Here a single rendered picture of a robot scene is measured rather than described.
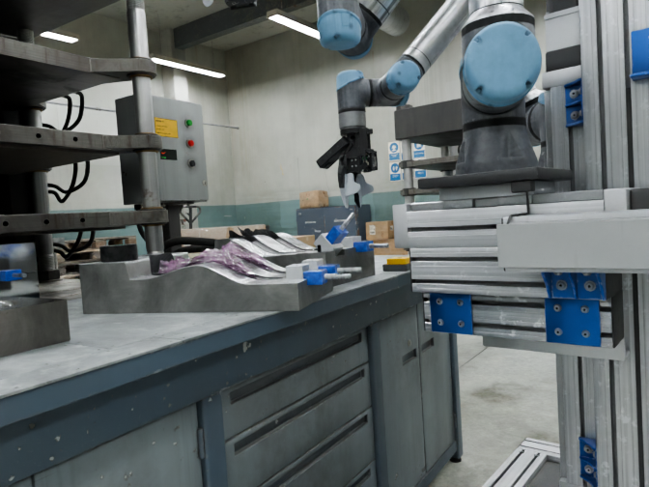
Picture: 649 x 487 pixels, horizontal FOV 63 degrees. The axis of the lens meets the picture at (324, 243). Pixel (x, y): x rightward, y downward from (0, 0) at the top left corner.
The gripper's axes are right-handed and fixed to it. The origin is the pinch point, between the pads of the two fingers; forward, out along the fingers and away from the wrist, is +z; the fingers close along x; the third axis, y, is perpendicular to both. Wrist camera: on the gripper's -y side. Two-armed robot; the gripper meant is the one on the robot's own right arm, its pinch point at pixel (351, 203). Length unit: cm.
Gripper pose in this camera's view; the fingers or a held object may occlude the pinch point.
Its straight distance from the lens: 148.1
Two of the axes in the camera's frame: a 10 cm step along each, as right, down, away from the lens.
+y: 8.4, -0.3, -5.4
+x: 5.4, -0.8, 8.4
